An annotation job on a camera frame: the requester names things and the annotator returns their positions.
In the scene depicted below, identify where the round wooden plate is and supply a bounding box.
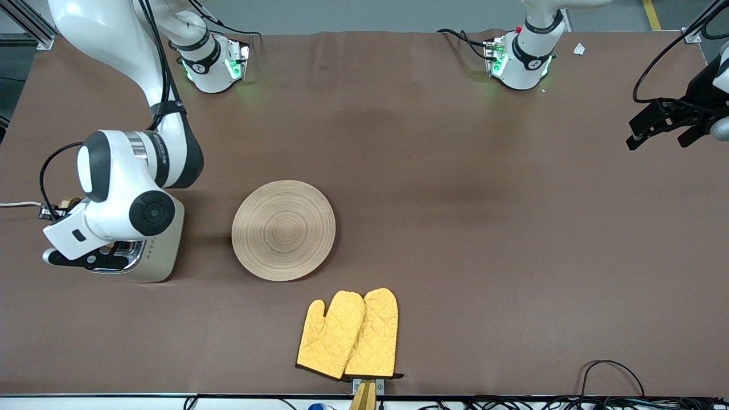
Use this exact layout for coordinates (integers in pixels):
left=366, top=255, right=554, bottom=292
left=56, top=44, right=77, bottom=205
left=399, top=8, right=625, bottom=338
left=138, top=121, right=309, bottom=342
left=231, top=180, right=337, bottom=282

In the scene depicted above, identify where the beige and chrome toaster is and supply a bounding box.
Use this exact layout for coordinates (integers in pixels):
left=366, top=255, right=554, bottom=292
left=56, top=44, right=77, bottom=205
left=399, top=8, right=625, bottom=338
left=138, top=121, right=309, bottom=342
left=80, top=194, right=186, bottom=284

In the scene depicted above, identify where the brown table cover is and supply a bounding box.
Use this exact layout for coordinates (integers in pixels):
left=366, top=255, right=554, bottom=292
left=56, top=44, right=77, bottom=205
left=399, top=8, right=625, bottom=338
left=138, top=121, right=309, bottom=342
left=0, top=28, right=729, bottom=397

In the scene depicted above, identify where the yellow oven mitt showing thumb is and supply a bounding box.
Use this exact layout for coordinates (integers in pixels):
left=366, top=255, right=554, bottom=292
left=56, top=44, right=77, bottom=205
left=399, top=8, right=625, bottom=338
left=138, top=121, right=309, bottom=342
left=296, top=290, right=366, bottom=380

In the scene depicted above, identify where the yellow quilted oven mitt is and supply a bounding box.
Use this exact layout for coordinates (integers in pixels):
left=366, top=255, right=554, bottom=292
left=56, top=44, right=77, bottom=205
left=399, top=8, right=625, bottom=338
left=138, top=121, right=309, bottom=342
left=343, top=288, right=404, bottom=380

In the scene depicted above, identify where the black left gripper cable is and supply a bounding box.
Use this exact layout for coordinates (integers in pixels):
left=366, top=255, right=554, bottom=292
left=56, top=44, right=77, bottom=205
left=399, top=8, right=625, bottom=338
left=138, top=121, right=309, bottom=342
left=633, top=0, right=729, bottom=106

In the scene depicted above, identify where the aluminium frame profile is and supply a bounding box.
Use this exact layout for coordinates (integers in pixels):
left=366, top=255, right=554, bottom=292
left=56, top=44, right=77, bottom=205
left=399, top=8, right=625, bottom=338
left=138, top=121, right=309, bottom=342
left=11, top=0, right=58, bottom=51
left=682, top=0, right=729, bottom=44

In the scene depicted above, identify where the black left arm base cable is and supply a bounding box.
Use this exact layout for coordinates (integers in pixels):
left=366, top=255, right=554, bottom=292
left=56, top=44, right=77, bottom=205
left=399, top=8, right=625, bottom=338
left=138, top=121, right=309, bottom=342
left=437, top=28, right=492, bottom=60

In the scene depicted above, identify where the black arm base cable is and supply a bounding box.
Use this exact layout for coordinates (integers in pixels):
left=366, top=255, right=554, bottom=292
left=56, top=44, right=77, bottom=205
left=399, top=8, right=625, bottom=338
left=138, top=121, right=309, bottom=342
left=437, top=28, right=492, bottom=60
left=202, top=14, right=263, bottom=40

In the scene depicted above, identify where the looped black cable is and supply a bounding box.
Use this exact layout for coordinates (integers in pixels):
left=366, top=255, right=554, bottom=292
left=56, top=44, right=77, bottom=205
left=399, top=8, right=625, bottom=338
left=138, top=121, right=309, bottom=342
left=578, top=360, right=647, bottom=399

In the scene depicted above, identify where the black right arm base cable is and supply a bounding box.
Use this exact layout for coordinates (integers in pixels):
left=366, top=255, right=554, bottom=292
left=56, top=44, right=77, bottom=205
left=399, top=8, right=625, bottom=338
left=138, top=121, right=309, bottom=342
left=202, top=14, right=263, bottom=40

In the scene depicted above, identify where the tangled black cable bundle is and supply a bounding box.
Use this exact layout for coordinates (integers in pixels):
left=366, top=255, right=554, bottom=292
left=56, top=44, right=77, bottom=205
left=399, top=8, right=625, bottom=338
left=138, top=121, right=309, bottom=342
left=416, top=396, right=729, bottom=410

